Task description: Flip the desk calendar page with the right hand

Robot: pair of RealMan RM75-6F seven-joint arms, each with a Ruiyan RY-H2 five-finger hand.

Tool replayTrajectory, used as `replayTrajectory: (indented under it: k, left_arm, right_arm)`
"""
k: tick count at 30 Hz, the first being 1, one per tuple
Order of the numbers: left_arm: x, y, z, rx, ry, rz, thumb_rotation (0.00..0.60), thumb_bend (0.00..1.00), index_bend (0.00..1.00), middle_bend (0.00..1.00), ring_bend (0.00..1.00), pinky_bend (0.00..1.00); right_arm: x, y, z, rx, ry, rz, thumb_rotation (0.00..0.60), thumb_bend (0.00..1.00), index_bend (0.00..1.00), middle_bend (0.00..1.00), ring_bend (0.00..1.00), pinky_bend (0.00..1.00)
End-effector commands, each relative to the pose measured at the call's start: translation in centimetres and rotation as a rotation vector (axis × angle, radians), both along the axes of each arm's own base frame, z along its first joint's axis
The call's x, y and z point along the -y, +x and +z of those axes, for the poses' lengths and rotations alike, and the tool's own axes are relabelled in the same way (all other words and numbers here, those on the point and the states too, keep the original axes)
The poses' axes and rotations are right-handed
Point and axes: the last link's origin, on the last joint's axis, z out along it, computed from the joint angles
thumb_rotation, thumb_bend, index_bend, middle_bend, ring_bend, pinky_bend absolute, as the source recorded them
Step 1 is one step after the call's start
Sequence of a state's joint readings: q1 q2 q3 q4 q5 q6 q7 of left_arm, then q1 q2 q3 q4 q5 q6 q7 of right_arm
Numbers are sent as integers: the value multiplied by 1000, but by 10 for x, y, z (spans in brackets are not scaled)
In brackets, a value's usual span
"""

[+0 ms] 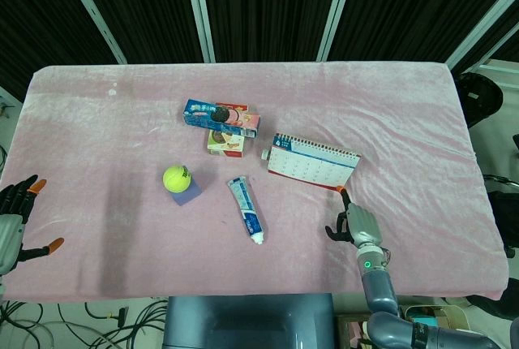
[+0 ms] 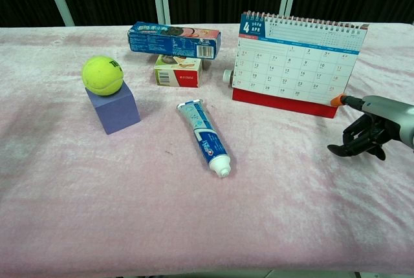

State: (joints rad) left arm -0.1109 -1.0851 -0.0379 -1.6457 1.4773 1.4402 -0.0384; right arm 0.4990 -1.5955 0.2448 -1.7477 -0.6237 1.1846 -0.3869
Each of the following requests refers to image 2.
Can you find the spiral desk calendar red base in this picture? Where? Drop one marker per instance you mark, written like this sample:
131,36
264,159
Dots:
291,64

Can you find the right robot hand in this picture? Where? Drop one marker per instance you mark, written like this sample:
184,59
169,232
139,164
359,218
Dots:
391,113

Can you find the blue cookie box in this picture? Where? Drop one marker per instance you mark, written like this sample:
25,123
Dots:
161,43

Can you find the small green red box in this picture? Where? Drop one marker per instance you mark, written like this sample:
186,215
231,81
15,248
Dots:
181,76

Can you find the pink plush table cloth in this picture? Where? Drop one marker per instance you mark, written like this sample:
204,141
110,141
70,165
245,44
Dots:
194,220

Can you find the purple foam cube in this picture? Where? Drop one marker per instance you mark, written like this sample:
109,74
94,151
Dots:
116,113

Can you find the yellow-green tennis ball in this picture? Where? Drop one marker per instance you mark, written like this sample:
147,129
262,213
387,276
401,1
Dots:
100,76

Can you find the blue white toothpaste tube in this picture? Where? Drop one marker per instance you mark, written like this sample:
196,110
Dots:
207,142

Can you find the small white-capped bottle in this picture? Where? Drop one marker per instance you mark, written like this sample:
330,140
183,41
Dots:
227,75

